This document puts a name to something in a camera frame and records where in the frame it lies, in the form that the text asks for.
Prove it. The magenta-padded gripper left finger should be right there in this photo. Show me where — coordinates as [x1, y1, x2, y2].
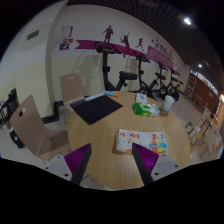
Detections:
[43, 143, 93, 186]

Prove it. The green wet wipes pack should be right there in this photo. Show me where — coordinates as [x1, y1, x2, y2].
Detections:
[132, 102, 162, 117]

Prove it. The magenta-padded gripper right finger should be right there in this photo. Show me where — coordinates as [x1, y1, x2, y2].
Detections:
[131, 142, 183, 186]

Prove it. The white wall poster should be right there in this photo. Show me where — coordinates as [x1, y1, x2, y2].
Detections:
[60, 25, 74, 39]

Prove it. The white paper cup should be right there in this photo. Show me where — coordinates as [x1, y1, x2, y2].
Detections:
[162, 95, 175, 113]

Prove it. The white paper sheet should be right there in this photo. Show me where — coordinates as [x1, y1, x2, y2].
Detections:
[84, 92, 107, 102]

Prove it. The black equipment rack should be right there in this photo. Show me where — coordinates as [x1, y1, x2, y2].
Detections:
[0, 88, 20, 129]

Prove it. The black rectangular mat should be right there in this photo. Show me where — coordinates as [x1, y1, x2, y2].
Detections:
[69, 94, 124, 126]

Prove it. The white tissue pack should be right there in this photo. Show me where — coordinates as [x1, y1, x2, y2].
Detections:
[135, 92, 148, 105]

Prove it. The black exercise bike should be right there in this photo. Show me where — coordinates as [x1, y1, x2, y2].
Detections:
[166, 71, 185, 102]
[133, 49, 160, 100]
[154, 63, 172, 100]
[94, 40, 139, 93]

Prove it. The grey wall vent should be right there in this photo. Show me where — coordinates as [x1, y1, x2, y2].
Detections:
[26, 29, 41, 42]

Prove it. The blue and orange marker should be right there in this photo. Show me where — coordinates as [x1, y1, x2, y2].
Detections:
[102, 90, 120, 98]

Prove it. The group of wooden chairs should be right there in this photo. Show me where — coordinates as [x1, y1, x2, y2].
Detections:
[184, 106, 224, 158]

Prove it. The colourful patterned white towel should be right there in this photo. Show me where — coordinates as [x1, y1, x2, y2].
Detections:
[115, 128, 169, 155]

